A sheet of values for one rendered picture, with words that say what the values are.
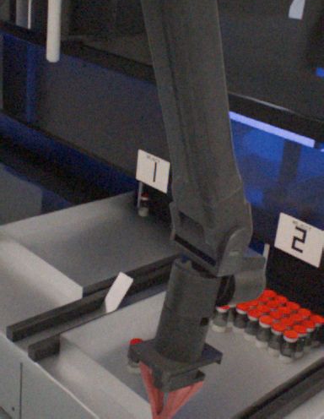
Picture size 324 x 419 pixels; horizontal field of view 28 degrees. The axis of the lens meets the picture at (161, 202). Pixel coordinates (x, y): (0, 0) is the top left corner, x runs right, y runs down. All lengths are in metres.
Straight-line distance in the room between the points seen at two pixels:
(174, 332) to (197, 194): 0.17
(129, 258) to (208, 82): 0.67
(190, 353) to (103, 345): 0.26
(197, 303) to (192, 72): 0.27
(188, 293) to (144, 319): 0.33
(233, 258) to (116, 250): 0.56
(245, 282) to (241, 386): 0.21
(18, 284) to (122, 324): 0.21
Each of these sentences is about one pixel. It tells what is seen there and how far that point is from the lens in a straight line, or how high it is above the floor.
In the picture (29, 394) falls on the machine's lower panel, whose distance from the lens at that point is 1.92.
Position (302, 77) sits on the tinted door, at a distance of 1.02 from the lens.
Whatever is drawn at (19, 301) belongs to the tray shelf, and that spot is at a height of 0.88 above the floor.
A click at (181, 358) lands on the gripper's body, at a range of 0.76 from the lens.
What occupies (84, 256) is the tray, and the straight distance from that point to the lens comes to 1.22.
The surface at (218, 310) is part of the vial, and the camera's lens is 1.03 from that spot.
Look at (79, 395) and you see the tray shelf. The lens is 0.90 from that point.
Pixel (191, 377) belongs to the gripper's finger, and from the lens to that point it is 0.77.
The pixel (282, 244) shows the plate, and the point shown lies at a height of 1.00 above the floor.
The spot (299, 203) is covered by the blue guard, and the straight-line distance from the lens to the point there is 1.05.
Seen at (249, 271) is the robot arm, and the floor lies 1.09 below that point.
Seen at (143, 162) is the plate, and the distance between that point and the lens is 1.27.
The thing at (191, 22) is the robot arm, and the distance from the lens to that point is 0.56.
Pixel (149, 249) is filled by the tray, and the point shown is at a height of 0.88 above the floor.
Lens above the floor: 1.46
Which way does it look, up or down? 23 degrees down
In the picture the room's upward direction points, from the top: 6 degrees clockwise
